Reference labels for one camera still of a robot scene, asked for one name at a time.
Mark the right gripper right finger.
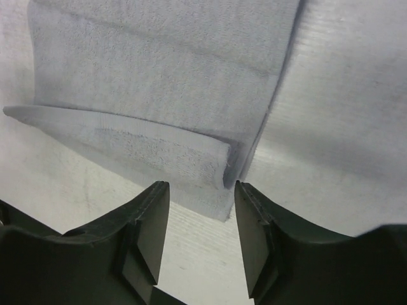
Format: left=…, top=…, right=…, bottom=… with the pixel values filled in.
left=235, top=181, right=406, bottom=304

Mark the grey panda towel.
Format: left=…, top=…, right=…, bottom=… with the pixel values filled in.
left=4, top=1, right=303, bottom=221

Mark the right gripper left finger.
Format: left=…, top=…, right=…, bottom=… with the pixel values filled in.
left=1, top=181, right=170, bottom=304

